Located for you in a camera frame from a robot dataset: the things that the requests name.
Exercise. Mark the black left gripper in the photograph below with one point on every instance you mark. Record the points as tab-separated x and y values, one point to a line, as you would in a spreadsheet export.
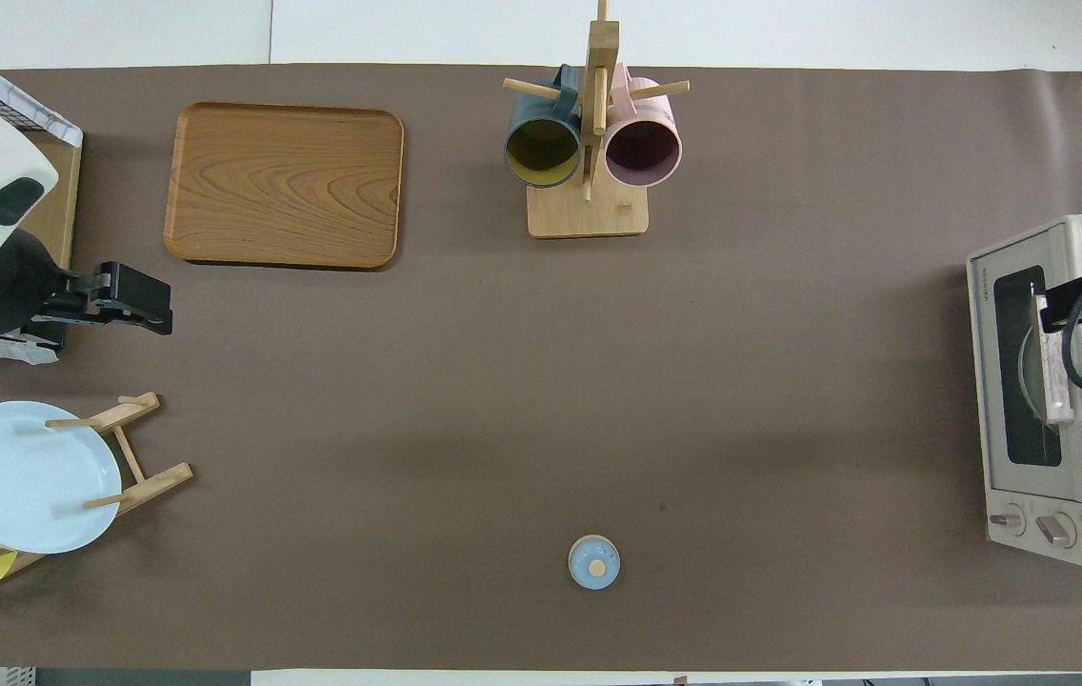
22	286

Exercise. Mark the mint green plate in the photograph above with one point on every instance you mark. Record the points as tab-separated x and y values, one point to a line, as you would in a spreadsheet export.
1027	372

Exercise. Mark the toaster oven glass door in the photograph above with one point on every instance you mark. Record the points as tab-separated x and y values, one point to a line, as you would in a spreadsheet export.
984	381

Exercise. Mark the light wooden shelf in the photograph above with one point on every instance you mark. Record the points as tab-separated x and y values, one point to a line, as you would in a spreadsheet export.
65	200

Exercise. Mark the wooden plate rack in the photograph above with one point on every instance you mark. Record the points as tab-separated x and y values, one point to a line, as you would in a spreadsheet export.
155	484

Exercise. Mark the light blue plate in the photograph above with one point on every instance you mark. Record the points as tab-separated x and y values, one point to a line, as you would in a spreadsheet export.
17	486

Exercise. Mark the brown wooden tray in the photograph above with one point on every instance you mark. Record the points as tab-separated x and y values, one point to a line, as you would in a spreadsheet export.
284	186

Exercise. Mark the brown table mat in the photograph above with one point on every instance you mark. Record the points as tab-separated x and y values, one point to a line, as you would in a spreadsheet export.
503	381

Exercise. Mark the pink mug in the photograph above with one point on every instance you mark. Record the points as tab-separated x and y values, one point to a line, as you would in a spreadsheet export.
641	152

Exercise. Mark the dark blue mug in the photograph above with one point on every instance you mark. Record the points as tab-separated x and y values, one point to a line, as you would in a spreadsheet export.
541	152

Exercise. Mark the wooden mug rack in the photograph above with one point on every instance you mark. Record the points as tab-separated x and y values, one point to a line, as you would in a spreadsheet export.
589	219

